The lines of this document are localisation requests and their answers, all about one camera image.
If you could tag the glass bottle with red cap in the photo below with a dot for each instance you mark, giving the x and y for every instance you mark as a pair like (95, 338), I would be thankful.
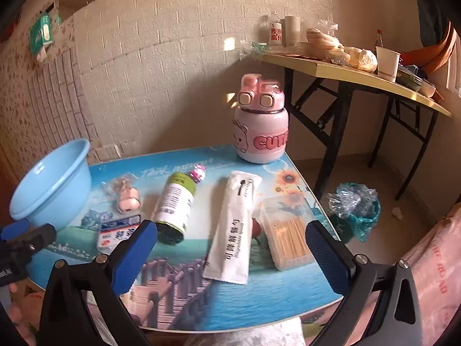
(379, 38)

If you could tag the orange cloth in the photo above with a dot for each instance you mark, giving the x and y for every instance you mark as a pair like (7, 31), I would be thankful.
(435, 52)

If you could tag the small pink case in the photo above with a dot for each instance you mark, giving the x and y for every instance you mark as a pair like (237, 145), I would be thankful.
(128, 203)

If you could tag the white lace cloth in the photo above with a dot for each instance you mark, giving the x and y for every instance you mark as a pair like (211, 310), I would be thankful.
(252, 335)

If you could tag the white spoon packet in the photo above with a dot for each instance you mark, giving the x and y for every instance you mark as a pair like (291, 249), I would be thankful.
(230, 230)

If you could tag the pink cartoon water bottle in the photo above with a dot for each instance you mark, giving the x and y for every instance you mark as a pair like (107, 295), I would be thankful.
(259, 133)

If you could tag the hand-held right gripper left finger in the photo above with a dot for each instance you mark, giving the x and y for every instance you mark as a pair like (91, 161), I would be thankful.
(133, 256)

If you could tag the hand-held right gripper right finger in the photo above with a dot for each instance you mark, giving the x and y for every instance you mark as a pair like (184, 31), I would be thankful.
(327, 259)

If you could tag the wooden folding table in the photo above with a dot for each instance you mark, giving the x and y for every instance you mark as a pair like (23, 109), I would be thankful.
(345, 75)

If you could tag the pink printed cloth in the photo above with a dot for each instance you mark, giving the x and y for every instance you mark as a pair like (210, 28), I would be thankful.
(435, 281)

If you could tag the clear bottle with red label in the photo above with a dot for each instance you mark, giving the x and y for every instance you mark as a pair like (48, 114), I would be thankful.
(275, 30)

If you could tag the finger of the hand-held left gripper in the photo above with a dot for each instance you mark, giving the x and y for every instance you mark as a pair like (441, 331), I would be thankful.
(16, 227)
(36, 236)

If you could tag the bag of flat buns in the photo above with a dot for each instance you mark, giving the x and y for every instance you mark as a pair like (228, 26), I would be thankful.
(329, 43)

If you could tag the small pink white figurine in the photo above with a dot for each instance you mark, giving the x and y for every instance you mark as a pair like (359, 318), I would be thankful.
(198, 173)

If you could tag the dark hanging garment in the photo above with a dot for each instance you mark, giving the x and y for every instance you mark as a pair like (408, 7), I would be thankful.
(430, 7)

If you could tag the clear toothpick box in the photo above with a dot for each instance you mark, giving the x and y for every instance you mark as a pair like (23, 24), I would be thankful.
(284, 238)

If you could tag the white paper cup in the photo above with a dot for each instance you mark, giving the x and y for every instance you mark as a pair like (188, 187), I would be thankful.
(387, 63)

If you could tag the green clear plastic bag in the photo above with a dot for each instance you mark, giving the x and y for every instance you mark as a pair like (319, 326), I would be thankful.
(254, 48)

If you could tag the trash bin with blue bag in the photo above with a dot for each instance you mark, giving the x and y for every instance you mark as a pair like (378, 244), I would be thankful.
(356, 209)

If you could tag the light blue plastic basin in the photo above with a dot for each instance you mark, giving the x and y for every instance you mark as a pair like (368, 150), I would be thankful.
(54, 187)

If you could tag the green tissue pack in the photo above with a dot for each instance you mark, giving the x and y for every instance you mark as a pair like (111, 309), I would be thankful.
(41, 34)

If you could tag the clear bag with brown trinket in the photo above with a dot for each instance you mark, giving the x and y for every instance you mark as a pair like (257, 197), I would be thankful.
(117, 183)

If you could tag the crumpled white paper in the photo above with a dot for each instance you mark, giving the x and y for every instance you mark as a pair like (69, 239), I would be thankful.
(398, 212)

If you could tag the white bowl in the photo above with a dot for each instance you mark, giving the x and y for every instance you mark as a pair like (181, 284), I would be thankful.
(427, 88)

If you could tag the green label spray bottle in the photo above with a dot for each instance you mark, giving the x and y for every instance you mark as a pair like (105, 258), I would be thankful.
(173, 202)

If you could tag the dark stacked bowls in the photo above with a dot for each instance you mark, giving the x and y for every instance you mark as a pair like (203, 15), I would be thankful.
(412, 77)

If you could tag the stack of paper cups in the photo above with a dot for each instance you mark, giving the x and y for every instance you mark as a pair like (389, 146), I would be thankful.
(292, 30)

